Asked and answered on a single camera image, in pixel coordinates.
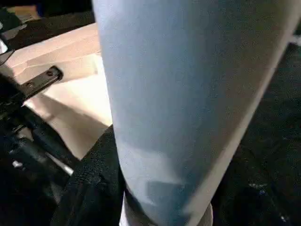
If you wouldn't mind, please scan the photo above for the white table top frame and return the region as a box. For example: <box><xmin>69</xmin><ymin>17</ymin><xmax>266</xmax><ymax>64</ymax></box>
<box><xmin>5</xmin><ymin>23</ymin><xmax>114</xmax><ymax>161</ymax></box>

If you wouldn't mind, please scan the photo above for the black work mat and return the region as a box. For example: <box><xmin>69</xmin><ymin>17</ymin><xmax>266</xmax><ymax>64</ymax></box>
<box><xmin>0</xmin><ymin>9</ymin><xmax>301</xmax><ymax>226</ymax></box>

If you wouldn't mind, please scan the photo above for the white plastic table leg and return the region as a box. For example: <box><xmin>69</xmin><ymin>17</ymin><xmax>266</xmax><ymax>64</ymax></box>
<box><xmin>91</xmin><ymin>0</ymin><xmax>301</xmax><ymax>226</ymax></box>

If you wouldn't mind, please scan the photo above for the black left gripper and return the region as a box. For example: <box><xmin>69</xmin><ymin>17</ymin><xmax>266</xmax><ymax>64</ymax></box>
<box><xmin>0</xmin><ymin>66</ymin><xmax>80</xmax><ymax>189</ymax></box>

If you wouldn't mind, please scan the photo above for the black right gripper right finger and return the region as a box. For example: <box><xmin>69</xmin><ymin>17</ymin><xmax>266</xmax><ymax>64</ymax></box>
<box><xmin>211</xmin><ymin>141</ymin><xmax>301</xmax><ymax>226</ymax></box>

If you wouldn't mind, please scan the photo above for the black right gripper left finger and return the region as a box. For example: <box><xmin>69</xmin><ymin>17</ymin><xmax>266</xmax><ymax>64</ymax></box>
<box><xmin>49</xmin><ymin>123</ymin><xmax>127</xmax><ymax>226</ymax></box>

